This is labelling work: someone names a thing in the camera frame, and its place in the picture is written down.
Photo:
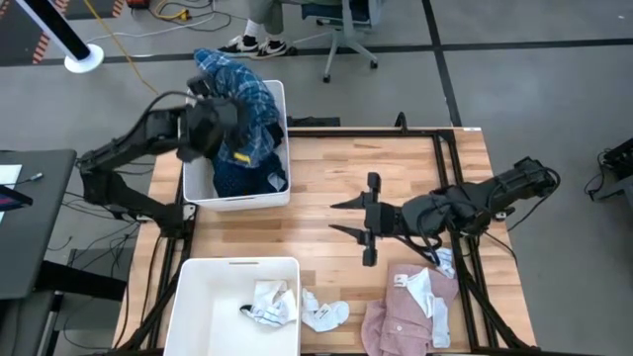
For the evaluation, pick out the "grey metal bracket plate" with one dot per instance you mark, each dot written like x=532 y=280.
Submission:
x=189 y=212
x=501 y=215

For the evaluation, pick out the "dark tablet screen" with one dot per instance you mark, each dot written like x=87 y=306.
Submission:
x=12 y=198

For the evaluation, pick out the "person's feet in sneakers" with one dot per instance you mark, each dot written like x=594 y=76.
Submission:
x=267 y=15

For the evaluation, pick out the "white ankle sock with label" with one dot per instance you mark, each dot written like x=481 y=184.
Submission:
x=326 y=316

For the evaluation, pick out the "long white sock with label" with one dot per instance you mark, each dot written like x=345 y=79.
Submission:
x=440 y=321

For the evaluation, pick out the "white cloth with thin stripes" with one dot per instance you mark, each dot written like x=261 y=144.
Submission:
x=274 y=311

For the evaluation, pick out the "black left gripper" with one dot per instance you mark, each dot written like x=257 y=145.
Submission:
x=207 y=126

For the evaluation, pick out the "black mount clamp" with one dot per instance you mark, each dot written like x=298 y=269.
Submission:
x=401 y=123

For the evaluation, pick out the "white perforated plastic bin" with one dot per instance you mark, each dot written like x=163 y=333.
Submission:
x=207 y=306
x=203 y=188

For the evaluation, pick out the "black flat bar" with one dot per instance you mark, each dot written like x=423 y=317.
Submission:
x=311 y=121

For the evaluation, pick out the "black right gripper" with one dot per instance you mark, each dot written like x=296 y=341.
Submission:
x=383 y=220

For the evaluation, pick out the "grey office chair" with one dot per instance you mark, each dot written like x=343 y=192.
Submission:
x=341 y=29

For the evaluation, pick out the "navy dotted garment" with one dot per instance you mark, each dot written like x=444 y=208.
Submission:
x=237 y=180

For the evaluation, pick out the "pink button shirt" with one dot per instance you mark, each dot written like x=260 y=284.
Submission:
x=390 y=321

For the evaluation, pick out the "white cloth with blue grid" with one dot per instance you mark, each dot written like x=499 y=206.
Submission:
x=445 y=262

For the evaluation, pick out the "grey desk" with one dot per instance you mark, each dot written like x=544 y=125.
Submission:
x=39 y=237

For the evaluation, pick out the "blue plaid shirt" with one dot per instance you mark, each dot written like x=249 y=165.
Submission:
x=252 y=99

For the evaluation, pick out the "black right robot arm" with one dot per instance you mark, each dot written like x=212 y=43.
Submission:
x=494 y=190

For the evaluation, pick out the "plain white garment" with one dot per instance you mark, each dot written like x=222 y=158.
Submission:
x=269 y=288

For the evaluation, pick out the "grey pen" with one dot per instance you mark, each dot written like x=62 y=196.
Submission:
x=35 y=176

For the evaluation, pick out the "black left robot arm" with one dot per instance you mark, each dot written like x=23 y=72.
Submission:
x=123 y=143

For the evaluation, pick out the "white paper sheet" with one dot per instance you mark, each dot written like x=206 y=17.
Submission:
x=10 y=175

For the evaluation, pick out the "black white post round base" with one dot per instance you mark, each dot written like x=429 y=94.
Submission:
x=84 y=59

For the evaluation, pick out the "black aluminium table frame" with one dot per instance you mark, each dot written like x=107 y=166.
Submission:
x=371 y=133

